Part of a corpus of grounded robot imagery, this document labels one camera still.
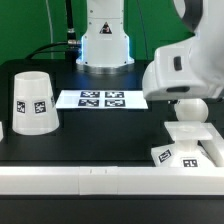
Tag white lamp bulb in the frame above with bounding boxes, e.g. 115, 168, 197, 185
174, 99, 209, 122

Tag white fence bar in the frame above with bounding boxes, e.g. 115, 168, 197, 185
0, 121, 4, 142
201, 123, 224, 167
0, 167, 224, 195

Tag white front fence bar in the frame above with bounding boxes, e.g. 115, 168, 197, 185
0, 167, 224, 195

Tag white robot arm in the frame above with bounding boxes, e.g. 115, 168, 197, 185
76, 0, 224, 101

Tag white lamp shade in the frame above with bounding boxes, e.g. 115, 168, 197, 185
12, 71, 59, 135

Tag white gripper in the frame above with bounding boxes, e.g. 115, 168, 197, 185
142, 37, 224, 101

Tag white lamp base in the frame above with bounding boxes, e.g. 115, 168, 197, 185
151, 121, 214, 168

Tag white thin cable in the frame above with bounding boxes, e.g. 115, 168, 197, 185
45, 0, 54, 60

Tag white left fence bar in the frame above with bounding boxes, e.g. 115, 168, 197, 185
0, 121, 4, 142

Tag white right fence bar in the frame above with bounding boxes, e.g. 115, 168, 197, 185
201, 123, 224, 167

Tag black table cable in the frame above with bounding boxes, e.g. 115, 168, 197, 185
25, 39, 82, 61

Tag white marker sheet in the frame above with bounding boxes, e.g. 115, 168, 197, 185
56, 90, 147, 109

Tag black thick cable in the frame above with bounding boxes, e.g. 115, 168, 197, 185
64, 0, 76, 44

